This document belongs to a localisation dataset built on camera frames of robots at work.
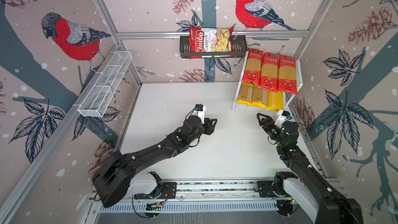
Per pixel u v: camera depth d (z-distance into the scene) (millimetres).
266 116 753
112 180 405
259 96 899
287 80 734
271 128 722
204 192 747
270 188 728
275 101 862
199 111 701
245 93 905
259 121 778
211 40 876
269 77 744
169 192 730
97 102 705
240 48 946
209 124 688
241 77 778
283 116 737
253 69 792
